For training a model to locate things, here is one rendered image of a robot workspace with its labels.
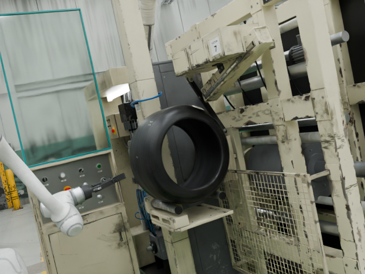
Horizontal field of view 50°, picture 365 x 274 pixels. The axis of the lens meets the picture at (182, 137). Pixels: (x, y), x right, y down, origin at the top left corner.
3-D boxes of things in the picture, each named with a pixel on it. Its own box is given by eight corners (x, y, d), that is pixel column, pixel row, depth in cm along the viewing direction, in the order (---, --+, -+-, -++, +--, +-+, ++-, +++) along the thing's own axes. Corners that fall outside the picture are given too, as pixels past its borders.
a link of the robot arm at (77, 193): (67, 188, 202) (77, 184, 204) (73, 205, 203) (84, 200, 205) (69, 190, 194) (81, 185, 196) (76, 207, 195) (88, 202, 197)
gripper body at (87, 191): (81, 187, 196) (98, 180, 200) (78, 186, 204) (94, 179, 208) (86, 201, 197) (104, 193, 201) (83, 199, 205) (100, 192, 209)
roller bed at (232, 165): (205, 182, 274) (196, 140, 272) (223, 176, 280) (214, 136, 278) (220, 184, 256) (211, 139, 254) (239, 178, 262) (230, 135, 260)
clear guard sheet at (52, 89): (25, 168, 242) (-11, 15, 237) (111, 148, 266) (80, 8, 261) (25, 168, 241) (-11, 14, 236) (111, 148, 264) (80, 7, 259)
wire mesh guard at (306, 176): (232, 268, 268) (211, 168, 265) (234, 267, 269) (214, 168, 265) (334, 317, 187) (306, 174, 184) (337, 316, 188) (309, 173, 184)
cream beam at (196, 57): (174, 77, 251) (169, 55, 250) (208, 72, 262) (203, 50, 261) (224, 55, 196) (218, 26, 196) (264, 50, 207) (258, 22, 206)
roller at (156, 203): (155, 198, 241) (159, 203, 242) (150, 203, 240) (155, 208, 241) (178, 204, 210) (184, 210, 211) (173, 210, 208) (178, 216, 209)
